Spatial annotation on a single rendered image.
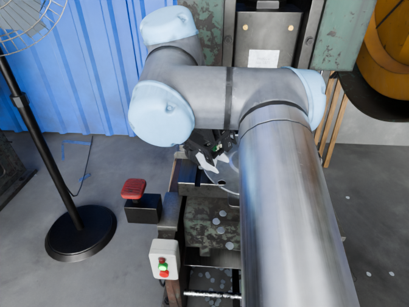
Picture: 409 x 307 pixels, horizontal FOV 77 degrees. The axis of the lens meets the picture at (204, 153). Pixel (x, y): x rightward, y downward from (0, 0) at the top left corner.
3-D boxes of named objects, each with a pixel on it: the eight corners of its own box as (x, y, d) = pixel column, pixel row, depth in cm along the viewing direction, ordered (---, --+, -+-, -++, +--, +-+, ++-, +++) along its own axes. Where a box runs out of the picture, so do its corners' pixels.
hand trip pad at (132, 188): (144, 214, 73) (140, 195, 68) (123, 213, 73) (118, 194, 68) (150, 196, 78) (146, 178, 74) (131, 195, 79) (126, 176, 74)
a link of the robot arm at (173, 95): (225, 104, 25) (227, 45, 32) (112, 100, 26) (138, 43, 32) (222, 154, 31) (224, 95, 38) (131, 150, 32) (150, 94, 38)
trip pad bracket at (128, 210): (163, 247, 83) (156, 206, 71) (134, 245, 83) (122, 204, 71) (167, 231, 88) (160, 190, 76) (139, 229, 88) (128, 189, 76)
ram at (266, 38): (283, 132, 69) (311, 7, 51) (227, 130, 70) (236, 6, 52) (274, 103, 83) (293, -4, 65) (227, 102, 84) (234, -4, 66)
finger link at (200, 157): (218, 187, 58) (209, 163, 51) (200, 175, 62) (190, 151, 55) (227, 178, 59) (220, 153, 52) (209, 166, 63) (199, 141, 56)
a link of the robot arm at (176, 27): (127, 37, 32) (142, 8, 37) (159, 105, 40) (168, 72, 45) (187, 24, 30) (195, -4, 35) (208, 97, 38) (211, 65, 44)
